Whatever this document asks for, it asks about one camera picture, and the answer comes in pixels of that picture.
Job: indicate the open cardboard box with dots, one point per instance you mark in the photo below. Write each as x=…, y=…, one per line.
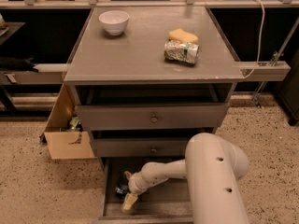
x=64, y=144

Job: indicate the blue pepsi can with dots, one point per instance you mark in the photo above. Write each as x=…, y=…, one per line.
x=121, y=190

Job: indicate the green item in box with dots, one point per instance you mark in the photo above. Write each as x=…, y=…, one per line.
x=74, y=125

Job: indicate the grey open bottom drawer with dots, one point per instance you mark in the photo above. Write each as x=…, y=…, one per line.
x=167, y=203

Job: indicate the grey top drawer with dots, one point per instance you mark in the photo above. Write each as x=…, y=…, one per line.
x=144, y=117

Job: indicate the green white chip bag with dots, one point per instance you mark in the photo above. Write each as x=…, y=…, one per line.
x=181, y=51

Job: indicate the white bowl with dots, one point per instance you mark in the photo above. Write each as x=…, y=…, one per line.
x=114, y=22

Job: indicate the black cloth on bench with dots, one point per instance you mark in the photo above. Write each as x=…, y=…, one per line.
x=18, y=64

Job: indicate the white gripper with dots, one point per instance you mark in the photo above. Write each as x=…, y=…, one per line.
x=135, y=186

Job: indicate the yellow sponge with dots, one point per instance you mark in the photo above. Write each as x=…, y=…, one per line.
x=183, y=36

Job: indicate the grey drawer cabinet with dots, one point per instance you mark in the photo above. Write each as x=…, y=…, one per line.
x=131, y=69

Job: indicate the grey middle drawer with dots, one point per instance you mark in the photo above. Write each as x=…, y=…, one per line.
x=143, y=143

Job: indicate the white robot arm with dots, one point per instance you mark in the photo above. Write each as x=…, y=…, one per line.
x=212, y=166

